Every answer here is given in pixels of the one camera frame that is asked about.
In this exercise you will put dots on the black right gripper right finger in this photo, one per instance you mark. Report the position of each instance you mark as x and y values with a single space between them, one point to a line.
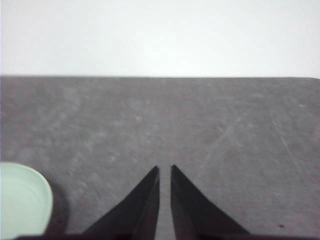
190 212

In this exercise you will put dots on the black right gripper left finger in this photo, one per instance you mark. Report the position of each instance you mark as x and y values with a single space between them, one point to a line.
140 212

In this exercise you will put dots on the green plate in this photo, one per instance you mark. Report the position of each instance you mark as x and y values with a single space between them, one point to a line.
22 200

